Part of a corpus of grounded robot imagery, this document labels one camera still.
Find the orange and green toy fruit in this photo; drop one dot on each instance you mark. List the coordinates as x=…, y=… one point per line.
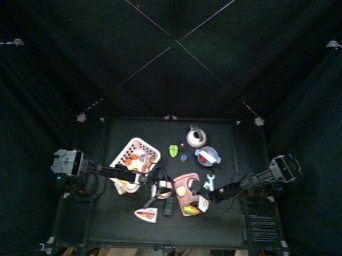
x=193, y=210

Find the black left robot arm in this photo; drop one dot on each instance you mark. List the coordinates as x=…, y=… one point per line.
x=111, y=171

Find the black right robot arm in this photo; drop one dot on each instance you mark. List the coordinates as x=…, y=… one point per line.
x=262, y=176

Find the white toy cup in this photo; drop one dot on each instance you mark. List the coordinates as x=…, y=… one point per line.
x=163, y=191

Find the pink plastic tray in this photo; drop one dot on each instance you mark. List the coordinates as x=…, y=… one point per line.
x=185, y=181

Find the light blue toy wrench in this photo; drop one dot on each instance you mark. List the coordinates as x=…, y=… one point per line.
x=209, y=182

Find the white cream flat toy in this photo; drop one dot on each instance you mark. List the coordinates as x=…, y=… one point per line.
x=125, y=187

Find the brown toy food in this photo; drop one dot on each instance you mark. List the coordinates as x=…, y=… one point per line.
x=151, y=160

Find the small blue toy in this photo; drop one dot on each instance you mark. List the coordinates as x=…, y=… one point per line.
x=183, y=158

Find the purple toy food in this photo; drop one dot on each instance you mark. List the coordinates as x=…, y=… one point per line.
x=142, y=158

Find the orange toy food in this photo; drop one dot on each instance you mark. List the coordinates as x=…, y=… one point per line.
x=129, y=162
x=134, y=156

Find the green leaf shaped toy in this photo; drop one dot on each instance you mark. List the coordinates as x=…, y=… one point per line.
x=174, y=150

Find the small red toy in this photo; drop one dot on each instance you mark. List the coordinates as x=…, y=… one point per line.
x=204, y=160

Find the small black toy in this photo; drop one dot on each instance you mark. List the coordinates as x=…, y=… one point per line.
x=182, y=145

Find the white plastic basket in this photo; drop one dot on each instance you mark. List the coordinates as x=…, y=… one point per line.
x=141, y=146

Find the grey toy pot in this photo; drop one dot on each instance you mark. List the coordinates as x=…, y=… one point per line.
x=213, y=151

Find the white text label sticker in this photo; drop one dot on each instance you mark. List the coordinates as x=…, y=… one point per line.
x=262, y=228

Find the grey frame corner bracket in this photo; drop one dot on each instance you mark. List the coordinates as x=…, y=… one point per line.
x=334, y=44
x=16, y=42
x=260, y=121
x=81, y=117

